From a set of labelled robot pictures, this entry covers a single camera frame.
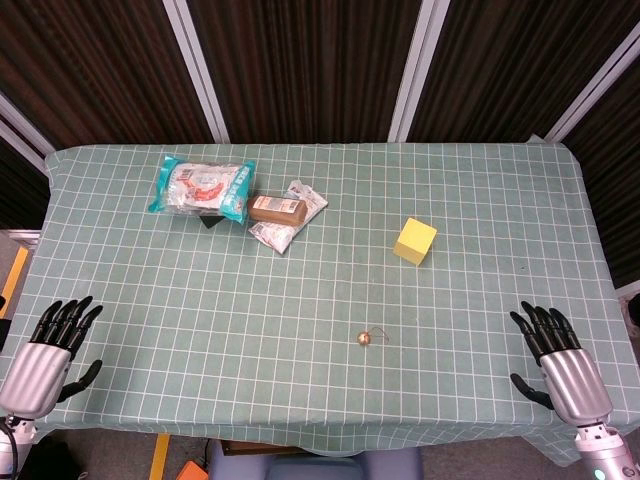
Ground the orange box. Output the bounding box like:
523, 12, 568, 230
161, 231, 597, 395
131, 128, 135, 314
175, 460, 210, 480

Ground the green checked tablecloth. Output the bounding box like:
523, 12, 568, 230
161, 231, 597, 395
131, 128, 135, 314
0, 142, 640, 468

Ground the brown rectangular snack bar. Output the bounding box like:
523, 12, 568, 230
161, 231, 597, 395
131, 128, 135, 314
247, 194, 307, 227

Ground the brown wooden board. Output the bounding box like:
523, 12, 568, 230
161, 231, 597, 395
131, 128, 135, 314
219, 438, 307, 456

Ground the yellow foam cube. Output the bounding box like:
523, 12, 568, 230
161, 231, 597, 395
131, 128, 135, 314
393, 217, 439, 267

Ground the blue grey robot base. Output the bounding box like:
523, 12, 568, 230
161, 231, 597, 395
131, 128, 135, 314
207, 440, 424, 480

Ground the yellow floor tape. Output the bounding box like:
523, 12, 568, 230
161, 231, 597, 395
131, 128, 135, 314
149, 433, 172, 480

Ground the white partition frame post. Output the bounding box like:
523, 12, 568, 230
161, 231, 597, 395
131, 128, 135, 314
387, 0, 452, 143
162, 0, 232, 144
543, 32, 640, 142
0, 92, 57, 174

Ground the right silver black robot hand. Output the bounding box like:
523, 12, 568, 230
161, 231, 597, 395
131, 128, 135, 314
509, 300, 614, 427

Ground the teal white snack bag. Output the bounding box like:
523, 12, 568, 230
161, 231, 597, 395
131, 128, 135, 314
147, 154, 257, 225

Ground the small gold ball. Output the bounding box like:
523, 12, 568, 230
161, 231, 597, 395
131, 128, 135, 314
356, 326, 393, 346

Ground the silver red foil packet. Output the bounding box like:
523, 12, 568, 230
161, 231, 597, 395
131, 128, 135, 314
248, 180, 329, 256

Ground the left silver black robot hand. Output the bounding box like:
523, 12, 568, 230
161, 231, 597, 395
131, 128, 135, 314
0, 295, 104, 419

